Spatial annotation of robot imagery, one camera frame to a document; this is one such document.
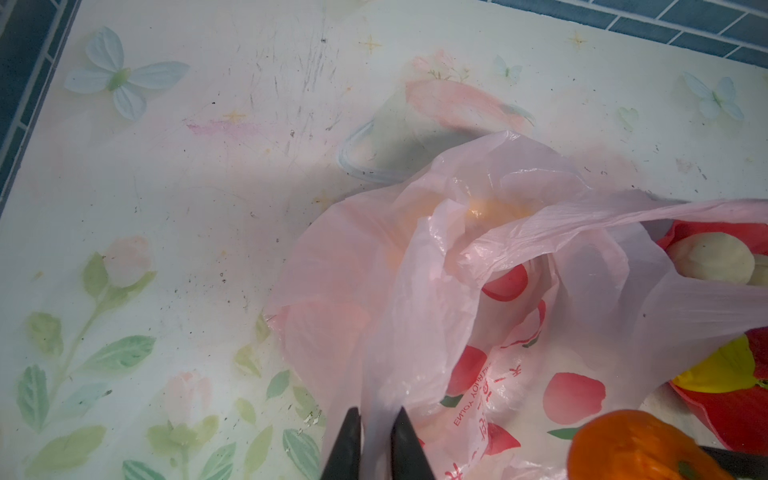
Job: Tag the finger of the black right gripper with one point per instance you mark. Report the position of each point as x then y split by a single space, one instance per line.
740 465

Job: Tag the orange fake tangerine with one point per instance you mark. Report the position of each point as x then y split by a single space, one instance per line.
633 444

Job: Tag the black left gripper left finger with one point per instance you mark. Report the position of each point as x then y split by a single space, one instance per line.
344 460

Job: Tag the yellow fake lemon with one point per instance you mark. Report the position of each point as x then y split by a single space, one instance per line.
731 368

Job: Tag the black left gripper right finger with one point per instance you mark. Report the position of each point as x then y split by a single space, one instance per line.
407 458

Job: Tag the red flower-shaped plate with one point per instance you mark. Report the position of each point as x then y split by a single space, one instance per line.
737 419

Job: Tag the pink plastic bag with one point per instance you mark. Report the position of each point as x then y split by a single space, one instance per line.
496 297

